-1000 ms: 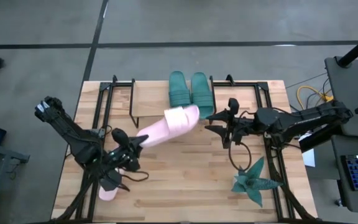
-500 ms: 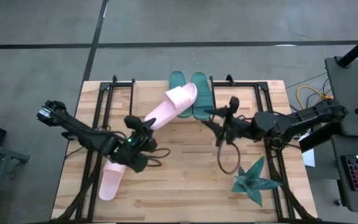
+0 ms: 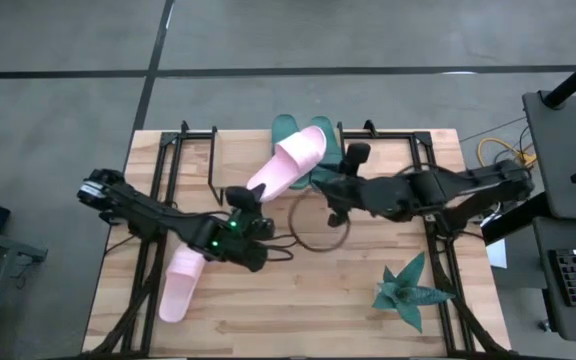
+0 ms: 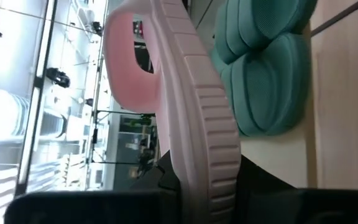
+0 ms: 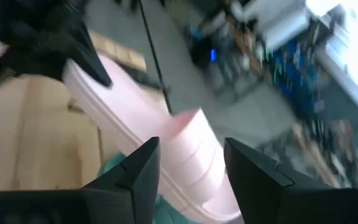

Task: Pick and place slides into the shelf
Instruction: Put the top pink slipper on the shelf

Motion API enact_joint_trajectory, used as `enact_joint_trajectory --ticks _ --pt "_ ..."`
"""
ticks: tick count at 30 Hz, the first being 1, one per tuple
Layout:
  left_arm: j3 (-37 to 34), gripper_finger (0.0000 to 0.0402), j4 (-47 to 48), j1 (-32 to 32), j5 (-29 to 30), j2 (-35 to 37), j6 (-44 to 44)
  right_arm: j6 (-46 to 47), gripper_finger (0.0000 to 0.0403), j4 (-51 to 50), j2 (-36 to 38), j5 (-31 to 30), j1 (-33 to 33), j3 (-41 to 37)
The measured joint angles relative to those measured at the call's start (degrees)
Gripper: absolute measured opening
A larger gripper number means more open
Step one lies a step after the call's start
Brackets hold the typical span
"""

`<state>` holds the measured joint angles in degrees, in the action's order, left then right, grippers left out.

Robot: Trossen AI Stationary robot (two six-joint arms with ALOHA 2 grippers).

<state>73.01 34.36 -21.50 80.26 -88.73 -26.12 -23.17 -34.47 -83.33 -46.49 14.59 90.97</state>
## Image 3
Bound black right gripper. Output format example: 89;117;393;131
312;143;372;227

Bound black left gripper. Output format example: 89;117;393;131
224;183;275;242

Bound green rubber slide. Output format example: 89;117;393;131
271;113;314;191
310;115;345;189

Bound pink rubber slide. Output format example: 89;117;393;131
245;125;328;204
158;243;207;324

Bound wooden shelf with black legs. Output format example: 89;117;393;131
206;122;348;207

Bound green artificial plant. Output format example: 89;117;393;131
371;252;457;335

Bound white paper sheet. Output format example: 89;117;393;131
485;238;509;270

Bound black diagonal bar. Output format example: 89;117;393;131
480;192;552;246

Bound grey desk with pole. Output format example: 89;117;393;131
521;89;576;223

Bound grey metal stand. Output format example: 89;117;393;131
0;227;49;360

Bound black pole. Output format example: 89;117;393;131
541;44;576;110

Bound grey desk with keyboard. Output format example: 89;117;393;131
532;217;576;346

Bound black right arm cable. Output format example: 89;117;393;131
287;192;352;253

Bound black aluminium table frame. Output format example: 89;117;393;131
81;119;514;360

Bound yellow cable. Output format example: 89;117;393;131
476;138;538;169

